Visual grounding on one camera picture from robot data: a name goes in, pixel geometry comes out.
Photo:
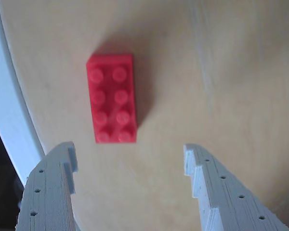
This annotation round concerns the white table frame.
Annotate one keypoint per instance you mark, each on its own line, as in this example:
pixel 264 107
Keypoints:
pixel 7 96

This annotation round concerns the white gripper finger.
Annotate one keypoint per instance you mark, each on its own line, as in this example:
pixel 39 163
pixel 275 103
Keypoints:
pixel 48 192
pixel 226 199

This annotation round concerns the red lego block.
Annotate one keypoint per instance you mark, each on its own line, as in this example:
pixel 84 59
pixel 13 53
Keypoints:
pixel 110 96

